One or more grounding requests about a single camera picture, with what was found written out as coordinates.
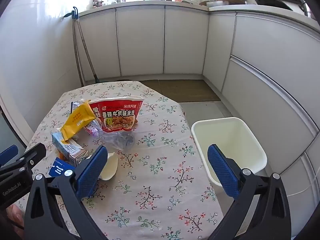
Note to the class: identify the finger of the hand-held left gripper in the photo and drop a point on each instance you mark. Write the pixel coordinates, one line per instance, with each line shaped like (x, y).
(8, 152)
(32, 153)

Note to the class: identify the white kitchen countertop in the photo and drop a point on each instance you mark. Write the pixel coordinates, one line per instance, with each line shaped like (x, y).
(262, 10)

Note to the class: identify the yellow snack packet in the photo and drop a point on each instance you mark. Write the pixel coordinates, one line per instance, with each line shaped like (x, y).
(77, 120)

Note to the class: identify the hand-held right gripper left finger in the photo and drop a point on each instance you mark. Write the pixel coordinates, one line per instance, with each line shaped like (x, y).
(91, 172)

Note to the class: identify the red noodle packet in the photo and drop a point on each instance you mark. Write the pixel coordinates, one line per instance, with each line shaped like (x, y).
(120, 120)

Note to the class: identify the person's left hand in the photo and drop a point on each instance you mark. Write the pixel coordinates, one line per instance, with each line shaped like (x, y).
(15, 215)

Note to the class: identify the white kitchen cabinets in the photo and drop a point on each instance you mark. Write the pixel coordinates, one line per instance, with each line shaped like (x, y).
(140, 40)

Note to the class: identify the blue wall clip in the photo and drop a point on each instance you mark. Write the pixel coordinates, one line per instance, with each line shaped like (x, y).
(75, 13)

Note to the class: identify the white plastic bin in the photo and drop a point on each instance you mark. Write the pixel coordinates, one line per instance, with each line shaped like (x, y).
(225, 135)

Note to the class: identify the floral tablecloth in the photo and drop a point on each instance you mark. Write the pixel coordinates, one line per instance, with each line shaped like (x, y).
(155, 155)

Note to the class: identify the blue white carton box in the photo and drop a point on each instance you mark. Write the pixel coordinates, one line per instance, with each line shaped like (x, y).
(67, 147)

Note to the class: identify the brown floor mat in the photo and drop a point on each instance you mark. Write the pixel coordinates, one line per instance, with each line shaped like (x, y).
(182, 90)

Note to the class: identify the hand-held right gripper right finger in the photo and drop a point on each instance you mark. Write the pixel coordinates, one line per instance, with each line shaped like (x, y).
(222, 172)

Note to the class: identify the mop pole with teal head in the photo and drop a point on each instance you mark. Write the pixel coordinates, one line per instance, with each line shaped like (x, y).
(87, 52)

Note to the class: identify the clear plastic bottle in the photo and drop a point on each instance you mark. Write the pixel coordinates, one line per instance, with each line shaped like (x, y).
(117, 140)

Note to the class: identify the dark blue flat box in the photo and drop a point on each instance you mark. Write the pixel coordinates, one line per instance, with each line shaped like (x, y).
(60, 170)

